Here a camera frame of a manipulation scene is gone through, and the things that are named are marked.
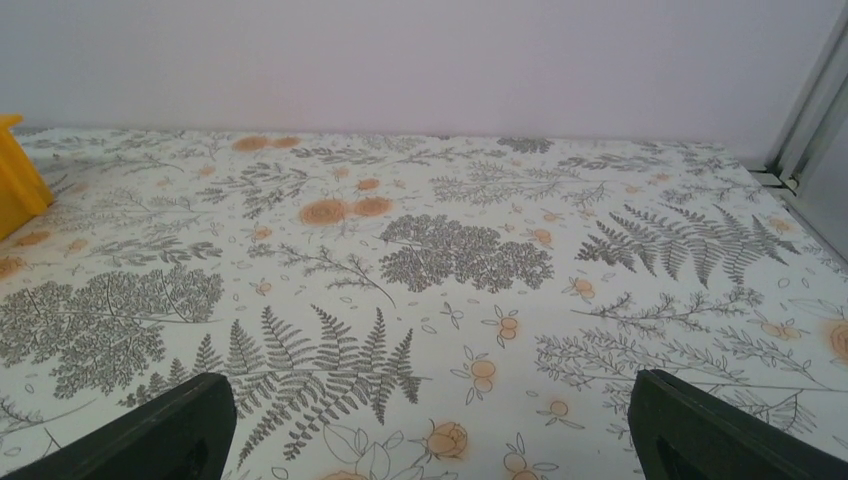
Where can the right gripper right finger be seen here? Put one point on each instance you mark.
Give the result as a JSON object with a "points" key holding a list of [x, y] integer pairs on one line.
{"points": [[682, 432]]}

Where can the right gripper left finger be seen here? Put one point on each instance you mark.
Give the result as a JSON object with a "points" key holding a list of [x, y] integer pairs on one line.
{"points": [[184, 433]]}

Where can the floral table mat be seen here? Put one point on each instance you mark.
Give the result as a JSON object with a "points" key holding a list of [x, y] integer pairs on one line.
{"points": [[411, 307]]}

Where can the far orange storage bin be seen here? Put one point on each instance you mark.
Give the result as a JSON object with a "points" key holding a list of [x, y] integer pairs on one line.
{"points": [[24, 193]]}

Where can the aluminium rail frame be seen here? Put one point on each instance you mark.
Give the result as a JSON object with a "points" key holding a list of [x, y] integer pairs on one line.
{"points": [[810, 161]]}

